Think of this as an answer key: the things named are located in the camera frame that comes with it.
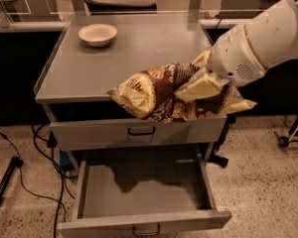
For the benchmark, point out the black floor stand bar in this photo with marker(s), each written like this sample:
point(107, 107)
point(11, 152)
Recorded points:
point(15, 163)

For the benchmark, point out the brown chip bag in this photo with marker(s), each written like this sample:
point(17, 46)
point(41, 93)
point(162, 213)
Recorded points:
point(150, 95)

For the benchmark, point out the black top drawer handle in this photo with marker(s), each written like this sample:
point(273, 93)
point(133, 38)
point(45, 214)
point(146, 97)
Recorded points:
point(141, 131)

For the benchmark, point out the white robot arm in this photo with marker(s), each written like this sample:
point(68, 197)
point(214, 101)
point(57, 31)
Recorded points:
point(274, 34)

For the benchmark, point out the white bowl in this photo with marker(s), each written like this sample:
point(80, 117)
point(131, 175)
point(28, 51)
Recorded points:
point(97, 35)

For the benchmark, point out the black drawer handle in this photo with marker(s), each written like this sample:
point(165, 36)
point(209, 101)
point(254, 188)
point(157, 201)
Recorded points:
point(141, 131)
point(142, 233)

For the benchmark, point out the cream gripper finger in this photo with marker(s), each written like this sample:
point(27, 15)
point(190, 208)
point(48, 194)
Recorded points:
point(201, 86)
point(202, 59)

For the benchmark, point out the black middle drawer handle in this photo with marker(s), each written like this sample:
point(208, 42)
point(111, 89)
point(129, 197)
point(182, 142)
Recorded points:
point(142, 233)

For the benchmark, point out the grey drawer cabinet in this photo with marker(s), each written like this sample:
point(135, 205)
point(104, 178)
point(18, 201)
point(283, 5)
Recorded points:
point(74, 83)

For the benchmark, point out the black wheeled cart base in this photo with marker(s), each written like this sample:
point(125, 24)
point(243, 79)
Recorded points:
point(292, 137)

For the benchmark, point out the grey top drawer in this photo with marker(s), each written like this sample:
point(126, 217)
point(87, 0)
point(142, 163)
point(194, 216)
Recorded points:
point(112, 133)

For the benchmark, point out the grey open middle drawer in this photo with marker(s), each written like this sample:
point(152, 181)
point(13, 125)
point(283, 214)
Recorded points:
point(112, 197)

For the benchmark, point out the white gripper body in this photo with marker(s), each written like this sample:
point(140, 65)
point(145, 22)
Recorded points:
point(233, 59)

